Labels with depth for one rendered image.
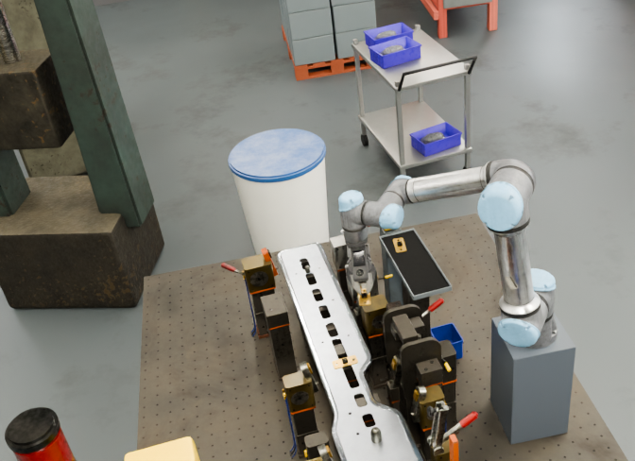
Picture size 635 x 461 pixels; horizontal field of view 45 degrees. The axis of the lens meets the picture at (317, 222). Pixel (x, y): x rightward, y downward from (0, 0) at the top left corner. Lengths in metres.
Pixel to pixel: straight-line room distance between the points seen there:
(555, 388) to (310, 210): 2.22
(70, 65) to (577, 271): 2.94
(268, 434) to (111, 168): 2.01
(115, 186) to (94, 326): 0.84
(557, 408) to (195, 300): 1.62
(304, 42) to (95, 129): 3.09
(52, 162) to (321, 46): 2.52
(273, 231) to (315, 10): 2.83
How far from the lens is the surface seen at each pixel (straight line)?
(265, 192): 4.32
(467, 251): 3.55
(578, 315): 4.31
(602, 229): 4.95
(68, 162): 6.12
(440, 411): 2.18
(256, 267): 2.99
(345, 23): 6.93
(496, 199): 2.05
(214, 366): 3.15
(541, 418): 2.73
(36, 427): 1.15
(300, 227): 4.48
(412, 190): 2.33
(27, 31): 5.70
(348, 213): 2.31
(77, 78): 4.15
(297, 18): 6.85
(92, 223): 4.49
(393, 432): 2.42
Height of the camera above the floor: 2.85
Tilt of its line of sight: 34 degrees down
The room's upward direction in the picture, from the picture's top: 8 degrees counter-clockwise
